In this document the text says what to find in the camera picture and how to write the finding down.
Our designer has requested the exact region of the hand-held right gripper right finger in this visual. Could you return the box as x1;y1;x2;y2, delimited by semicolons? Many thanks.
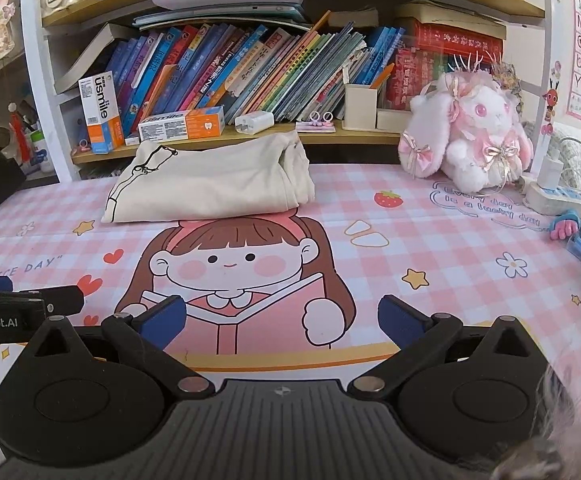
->
348;294;546;401

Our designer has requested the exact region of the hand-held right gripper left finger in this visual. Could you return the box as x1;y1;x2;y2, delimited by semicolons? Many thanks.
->
25;294;216;400

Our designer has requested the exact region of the cream t-shirt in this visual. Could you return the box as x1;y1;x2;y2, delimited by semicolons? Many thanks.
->
101;130;316;223

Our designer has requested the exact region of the pink checked desk mat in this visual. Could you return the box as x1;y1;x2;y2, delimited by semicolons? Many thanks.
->
0;162;581;461

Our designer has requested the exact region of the red white figurine pen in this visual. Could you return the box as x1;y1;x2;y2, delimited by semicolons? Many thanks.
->
8;102;30;166

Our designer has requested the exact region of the tall white orange box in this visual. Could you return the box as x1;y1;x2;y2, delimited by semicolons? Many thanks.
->
78;72;121;155

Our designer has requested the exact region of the pink blue toy pen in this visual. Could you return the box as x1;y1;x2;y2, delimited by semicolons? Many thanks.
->
548;212;581;281

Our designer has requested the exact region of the white power strip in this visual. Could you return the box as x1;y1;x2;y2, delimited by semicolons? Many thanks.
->
528;180;581;217

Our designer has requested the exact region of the flat white orange box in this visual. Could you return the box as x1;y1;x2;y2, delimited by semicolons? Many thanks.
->
138;106;226;142

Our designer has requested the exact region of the pink white plush rabbit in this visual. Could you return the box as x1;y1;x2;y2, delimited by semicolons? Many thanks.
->
398;60;534;193

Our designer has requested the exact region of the cream low box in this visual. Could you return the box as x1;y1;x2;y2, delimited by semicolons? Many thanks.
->
377;108;412;132

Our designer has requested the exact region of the white wooden bookshelf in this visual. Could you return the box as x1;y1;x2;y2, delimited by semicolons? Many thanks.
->
20;0;556;183

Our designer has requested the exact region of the fuzzy grey pink fabric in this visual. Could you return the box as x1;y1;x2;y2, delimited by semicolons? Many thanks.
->
491;360;581;480

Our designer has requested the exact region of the white plug adapter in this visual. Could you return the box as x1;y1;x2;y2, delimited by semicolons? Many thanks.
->
538;155;564;191

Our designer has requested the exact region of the cream pen holder box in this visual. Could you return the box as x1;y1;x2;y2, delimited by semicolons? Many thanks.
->
345;83;379;128

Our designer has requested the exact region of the white charger plug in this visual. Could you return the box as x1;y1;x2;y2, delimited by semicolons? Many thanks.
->
234;110;275;135

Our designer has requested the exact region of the row of colourful books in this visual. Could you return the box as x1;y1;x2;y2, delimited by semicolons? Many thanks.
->
53;2;509;133

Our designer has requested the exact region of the pink ring accessory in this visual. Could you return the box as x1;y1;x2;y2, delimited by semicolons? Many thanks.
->
295;111;337;133

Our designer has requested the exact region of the red deer wall sticker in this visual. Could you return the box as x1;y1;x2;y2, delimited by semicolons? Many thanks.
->
541;60;564;136

